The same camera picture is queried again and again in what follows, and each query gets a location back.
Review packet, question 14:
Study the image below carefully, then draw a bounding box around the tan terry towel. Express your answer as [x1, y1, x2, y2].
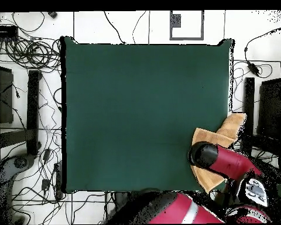
[189, 112, 247, 195]

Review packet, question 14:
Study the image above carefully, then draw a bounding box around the dark green table cloth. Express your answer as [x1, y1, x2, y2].
[60, 36, 236, 194]

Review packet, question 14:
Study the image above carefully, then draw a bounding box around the black power strip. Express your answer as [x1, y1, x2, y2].
[53, 161, 64, 200]

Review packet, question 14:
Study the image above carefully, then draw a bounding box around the black stand base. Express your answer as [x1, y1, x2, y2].
[239, 77, 281, 161]
[0, 69, 42, 156]

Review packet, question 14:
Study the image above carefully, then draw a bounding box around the black power adapter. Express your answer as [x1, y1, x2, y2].
[246, 61, 260, 76]

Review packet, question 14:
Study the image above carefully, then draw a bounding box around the black computer case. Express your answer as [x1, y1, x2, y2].
[256, 78, 281, 141]
[0, 64, 14, 125]

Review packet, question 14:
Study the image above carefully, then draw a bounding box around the grey office chair base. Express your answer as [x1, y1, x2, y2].
[0, 153, 36, 224]

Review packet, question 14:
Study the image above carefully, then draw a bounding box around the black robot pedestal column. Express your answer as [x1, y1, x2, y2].
[114, 191, 132, 207]

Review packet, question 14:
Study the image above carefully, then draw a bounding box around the grey square frame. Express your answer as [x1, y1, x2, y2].
[169, 10, 205, 41]

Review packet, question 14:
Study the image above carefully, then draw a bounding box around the coiled black cable bundle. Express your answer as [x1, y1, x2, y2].
[4, 37, 61, 71]

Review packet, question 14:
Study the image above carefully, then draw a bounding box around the black network switch box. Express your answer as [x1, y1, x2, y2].
[0, 25, 19, 39]

